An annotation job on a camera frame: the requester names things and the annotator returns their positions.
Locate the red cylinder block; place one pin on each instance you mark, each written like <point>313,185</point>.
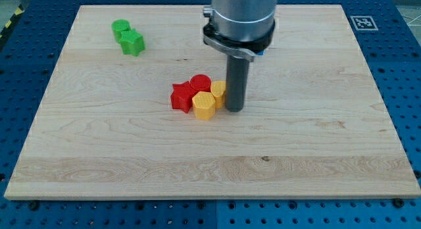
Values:
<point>201,82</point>

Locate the green cylinder block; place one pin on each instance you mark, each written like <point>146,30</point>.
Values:
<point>119,26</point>

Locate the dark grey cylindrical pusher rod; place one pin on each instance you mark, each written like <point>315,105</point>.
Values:
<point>236,83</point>

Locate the yellow hexagon block rear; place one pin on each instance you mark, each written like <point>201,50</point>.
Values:
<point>218,90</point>

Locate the light wooden board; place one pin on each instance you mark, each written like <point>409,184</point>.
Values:
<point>314,125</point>

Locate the yellow hexagon block front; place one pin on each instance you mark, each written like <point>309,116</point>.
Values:
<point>204,105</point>

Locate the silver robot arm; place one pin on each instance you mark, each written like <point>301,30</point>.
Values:
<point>239,28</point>

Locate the white fiducial marker tag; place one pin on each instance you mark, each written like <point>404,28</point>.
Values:
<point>363,23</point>

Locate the green star block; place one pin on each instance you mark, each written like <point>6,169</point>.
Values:
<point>131,42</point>

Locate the red star block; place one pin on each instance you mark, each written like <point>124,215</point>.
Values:
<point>181,97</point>

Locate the yellow hexagon block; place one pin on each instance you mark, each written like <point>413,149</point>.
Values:
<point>218,90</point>
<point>204,105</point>

